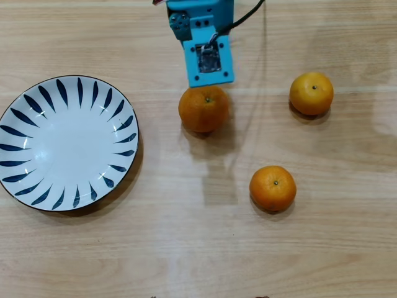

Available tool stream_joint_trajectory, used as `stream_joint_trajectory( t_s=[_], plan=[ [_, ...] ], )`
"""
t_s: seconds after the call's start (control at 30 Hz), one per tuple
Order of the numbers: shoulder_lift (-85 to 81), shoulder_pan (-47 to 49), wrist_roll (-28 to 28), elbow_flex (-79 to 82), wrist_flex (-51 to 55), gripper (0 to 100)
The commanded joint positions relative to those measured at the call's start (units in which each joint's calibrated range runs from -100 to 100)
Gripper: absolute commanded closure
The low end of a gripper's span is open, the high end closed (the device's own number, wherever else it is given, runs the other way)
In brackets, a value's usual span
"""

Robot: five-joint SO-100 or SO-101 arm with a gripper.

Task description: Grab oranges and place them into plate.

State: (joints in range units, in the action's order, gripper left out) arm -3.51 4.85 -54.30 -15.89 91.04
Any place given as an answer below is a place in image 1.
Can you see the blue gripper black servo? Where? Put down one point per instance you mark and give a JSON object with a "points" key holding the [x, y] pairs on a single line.
{"points": [[178, 27]]}

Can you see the large deep orange fruit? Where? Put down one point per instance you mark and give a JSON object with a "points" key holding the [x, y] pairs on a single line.
{"points": [[201, 115]]}

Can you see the yellowish orange fruit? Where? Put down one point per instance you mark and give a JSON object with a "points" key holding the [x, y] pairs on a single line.
{"points": [[310, 99]]}

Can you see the small deep orange fruit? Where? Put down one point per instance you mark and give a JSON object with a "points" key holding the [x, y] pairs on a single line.
{"points": [[270, 192]]}

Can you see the white plate blue petal pattern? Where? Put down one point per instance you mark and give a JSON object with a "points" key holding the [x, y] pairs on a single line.
{"points": [[68, 146]]}

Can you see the blue wrist camera module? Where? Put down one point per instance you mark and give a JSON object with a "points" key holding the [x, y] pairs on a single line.
{"points": [[192, 77]]}

